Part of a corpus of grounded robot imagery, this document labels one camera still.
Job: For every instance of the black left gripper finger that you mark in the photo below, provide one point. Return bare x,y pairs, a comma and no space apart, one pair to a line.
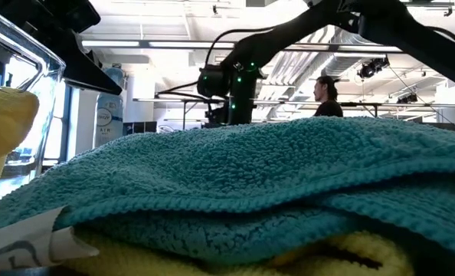
86,69

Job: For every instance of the blue microfiber towel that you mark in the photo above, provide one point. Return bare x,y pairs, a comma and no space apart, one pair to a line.
227,165

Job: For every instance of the yellow microfiber towel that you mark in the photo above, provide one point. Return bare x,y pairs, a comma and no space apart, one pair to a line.
135,262
5,115

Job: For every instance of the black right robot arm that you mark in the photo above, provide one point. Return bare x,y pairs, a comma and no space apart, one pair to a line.
289,38

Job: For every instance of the long overhead light bar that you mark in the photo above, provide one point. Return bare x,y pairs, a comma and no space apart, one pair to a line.
109,43

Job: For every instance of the clear plastic basket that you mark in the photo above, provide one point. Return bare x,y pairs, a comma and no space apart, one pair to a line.
51,76

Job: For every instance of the pale blue air freshener bottle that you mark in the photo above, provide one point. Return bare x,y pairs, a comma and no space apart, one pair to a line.
109,115

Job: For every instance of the person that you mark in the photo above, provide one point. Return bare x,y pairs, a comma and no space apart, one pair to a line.
329,109

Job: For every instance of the black framed background table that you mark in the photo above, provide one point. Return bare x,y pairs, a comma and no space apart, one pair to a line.
365,104

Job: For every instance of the black ceiling spotlight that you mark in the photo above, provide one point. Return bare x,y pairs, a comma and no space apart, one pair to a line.
369,69
407,99

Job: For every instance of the silver ventilation duct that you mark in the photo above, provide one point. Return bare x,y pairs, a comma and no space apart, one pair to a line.
346,63

